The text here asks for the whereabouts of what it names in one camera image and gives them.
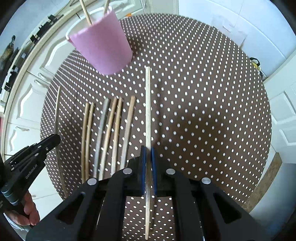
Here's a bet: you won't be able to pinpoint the thin chopstick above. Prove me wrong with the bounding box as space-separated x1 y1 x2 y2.
55 86 68 197

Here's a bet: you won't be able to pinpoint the tan chopstick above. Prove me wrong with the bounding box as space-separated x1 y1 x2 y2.
98 97 117 180
85 102 95 180
81 102 89 183
110 97 122 176

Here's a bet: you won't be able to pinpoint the grey chopstick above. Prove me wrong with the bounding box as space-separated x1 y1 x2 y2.
93 98 110 178

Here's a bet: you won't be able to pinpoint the light wooden chopstick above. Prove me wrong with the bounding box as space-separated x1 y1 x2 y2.
145 66 152 240

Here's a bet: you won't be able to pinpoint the cream kitchen cabinets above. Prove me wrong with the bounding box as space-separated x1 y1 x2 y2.
1 1 83 220

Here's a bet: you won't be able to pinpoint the person left hand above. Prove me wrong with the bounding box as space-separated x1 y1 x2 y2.
4 191 40 230

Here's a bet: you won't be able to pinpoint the dark wok pan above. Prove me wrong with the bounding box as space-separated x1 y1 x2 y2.
0 35 16 72

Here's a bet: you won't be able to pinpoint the pink cylindrical cup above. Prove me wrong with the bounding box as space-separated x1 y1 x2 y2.
65 6 133 75

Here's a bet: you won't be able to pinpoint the brown polka dot tablecloth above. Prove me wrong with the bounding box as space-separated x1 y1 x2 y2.
44 14 271 240

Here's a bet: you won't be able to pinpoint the black gas stove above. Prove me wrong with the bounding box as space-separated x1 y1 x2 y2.
1 14 63 94

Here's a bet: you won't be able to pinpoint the chopstick in cup leaning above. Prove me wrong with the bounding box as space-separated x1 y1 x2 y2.
79 0 92 26

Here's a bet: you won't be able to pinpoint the white door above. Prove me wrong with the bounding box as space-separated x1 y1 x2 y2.
264 62 295 164

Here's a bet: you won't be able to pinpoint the chopstick in cup rightmost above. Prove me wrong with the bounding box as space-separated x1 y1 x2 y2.
103 0 110 15

